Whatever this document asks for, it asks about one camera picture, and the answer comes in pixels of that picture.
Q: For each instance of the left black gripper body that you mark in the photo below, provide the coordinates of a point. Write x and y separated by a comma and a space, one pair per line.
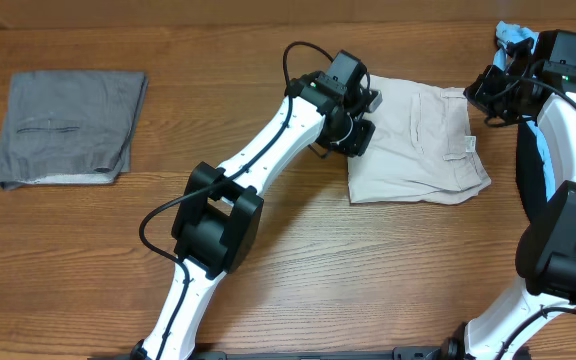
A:
350, 135

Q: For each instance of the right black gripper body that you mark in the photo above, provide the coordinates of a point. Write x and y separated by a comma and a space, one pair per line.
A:
498, 96

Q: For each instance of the beige cotton shorts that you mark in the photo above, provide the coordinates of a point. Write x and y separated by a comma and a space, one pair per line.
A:
422, 149

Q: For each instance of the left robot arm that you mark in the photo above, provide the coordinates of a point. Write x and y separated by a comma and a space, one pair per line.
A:
219, 213

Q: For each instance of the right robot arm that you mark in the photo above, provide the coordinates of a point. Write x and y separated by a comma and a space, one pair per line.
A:
545, 260

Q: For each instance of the light blue shirt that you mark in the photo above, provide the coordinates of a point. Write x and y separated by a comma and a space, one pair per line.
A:
507, 34

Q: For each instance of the black garment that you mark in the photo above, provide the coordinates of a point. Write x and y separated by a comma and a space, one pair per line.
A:
534, 174

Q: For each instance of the folded grey shorts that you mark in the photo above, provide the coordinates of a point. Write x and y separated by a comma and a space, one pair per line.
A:
70, 127

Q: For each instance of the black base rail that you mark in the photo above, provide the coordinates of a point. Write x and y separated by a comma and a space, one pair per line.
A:
308, 356

